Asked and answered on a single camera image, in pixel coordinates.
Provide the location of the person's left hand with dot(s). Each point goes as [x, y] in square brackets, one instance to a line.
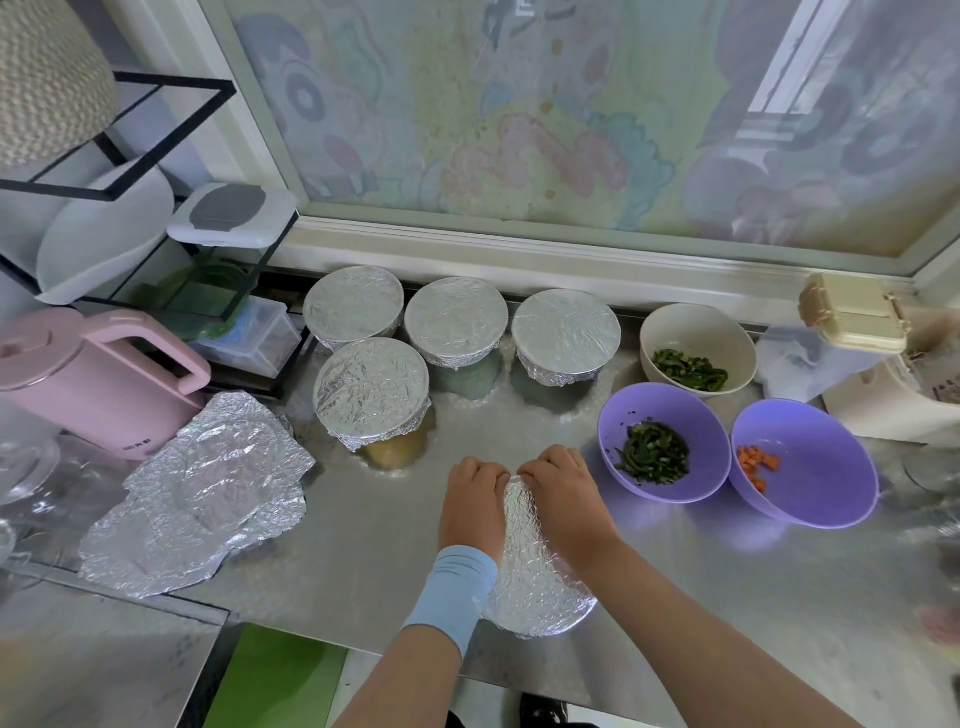
[474, 510]

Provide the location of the person's right hand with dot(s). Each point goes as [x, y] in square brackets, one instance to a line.
[573, 507]

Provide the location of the yellow bowl with greens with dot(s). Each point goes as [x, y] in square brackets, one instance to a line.
[398, 450]

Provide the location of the purple bowl chopped greens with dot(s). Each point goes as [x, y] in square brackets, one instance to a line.
[668, 413]

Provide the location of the foil-covered bowl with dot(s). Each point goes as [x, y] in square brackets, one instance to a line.
[354, 305]
[456, 320]
[372, 390]
[566, 333]

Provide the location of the beige bowl with greens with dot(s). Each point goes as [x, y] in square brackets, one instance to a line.
[698, 338]

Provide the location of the purple bowl carrot pieces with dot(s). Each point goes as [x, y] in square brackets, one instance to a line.
[818, 477]

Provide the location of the stack of aluminium foil sheets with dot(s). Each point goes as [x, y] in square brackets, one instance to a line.
[195, 495]

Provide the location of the person's left forearm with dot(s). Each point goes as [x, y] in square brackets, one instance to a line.
[398, 683]

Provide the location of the person's right forearm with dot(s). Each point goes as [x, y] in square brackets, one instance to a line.
[720, 653]

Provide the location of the stainless steel countertop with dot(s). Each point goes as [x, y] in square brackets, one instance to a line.
[765, 600]

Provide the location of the light blue wristband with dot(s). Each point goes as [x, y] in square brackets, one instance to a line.
[450, 597]

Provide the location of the black right shoe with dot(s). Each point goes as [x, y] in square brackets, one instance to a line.
[543, 711]

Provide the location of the green floor mat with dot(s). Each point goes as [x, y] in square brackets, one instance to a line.
[278, 675]

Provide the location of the clear plastic box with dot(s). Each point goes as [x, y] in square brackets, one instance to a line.
[252, 338]

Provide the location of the beige round object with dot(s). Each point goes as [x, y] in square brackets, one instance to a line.
[855, 312]

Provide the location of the window with cartoon film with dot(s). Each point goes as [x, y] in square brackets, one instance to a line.
[585, 105]

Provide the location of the pink electric kettle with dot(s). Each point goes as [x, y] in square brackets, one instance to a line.
[90, 383]

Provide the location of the clear glass jar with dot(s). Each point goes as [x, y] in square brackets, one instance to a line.
[27, 468]

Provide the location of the white plate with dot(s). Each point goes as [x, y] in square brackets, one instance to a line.
[102, 233]

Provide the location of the black metal rack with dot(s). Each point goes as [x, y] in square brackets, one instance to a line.
[203, 90]

